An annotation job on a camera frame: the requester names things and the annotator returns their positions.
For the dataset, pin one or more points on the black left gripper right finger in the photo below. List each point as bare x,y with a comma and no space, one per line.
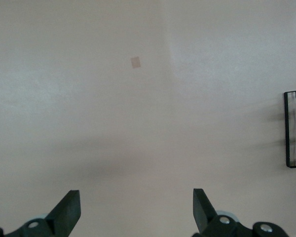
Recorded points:
203,212

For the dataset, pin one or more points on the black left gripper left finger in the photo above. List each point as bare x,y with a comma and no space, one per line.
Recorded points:
66,214

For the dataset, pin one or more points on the small square tape mark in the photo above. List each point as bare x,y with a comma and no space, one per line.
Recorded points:
135,62

